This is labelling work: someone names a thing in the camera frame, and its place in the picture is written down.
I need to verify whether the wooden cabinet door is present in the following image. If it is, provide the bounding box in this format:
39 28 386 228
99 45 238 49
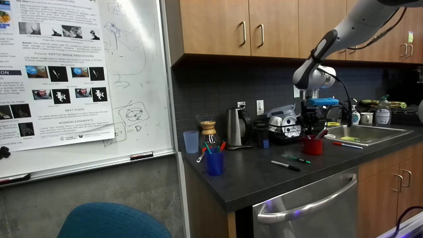
357 151 400 238
407 5 423 65
248 0 300 60
396 142 423 222
347 8 408 65
178 0 251 57
297 0 354 61

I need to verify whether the clear soap bottle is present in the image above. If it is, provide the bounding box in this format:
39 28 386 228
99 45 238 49
374 95 392 127

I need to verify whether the black coffee machine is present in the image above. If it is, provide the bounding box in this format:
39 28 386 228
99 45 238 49
382 65 423 127

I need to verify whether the stainless steel sink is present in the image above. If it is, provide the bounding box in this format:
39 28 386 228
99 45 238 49
325 124 413 148

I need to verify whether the stainless steel dishwasher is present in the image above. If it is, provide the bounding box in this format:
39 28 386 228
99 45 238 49
251 169 359 238

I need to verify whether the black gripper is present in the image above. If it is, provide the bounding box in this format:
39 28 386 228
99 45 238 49
300 106 329 139

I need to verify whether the wooden lower cabinet door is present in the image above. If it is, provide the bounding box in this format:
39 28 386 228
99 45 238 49
357 151 400 238
396 142 423 222

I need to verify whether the shiny chrome cookware piece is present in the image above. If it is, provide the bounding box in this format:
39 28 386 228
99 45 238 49
268 115 302 139

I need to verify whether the clear plastic container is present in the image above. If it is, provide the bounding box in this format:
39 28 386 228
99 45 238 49
267 103 298 119

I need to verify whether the wooden counter end panel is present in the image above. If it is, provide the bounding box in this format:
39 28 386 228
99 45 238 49
183 153 238 238

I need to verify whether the plain white mug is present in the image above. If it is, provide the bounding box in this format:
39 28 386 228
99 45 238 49
359 111 375 126

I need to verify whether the black sharpie marker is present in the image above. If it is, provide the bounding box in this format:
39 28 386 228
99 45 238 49
269 159 301 173

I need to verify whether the wooden upper cabinet door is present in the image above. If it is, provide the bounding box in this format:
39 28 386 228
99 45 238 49
248 0 300 60
297 0 354 61
178 0 251 57
407 5 423 65
347 8 408 65

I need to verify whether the dark whiteboard marker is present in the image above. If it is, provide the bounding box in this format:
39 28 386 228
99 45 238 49
129 151 154 161

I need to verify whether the white research poster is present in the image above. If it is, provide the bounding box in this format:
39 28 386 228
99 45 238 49
0 0 116 153

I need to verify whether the white paper wall note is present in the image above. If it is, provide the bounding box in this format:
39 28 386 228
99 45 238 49
292 85 320 101

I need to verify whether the red capped white marker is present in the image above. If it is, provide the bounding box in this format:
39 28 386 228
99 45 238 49
332 140 365 151
195 147 207 165

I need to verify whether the silver kettle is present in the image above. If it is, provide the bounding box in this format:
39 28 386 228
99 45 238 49
224 106 255 151

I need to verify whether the translucent light blue cup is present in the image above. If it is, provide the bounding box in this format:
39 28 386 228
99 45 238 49
182 130 201 155

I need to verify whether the blue wrist camera box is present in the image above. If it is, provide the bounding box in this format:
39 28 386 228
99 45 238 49
306 97 341 107

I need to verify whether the black floor cable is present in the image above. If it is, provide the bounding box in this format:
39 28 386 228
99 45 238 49
388 204 423 238

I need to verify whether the silver dishwasher handle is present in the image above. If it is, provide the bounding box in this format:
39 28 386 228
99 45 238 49
256 172 358 225

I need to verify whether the whiteboard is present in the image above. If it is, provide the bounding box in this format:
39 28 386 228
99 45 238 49
0 0 177 184

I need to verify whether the red cup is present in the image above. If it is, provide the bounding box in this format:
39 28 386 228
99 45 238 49
301 138 325 157

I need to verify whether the black canister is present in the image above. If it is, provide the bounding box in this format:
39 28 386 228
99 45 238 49
252 115 271 149

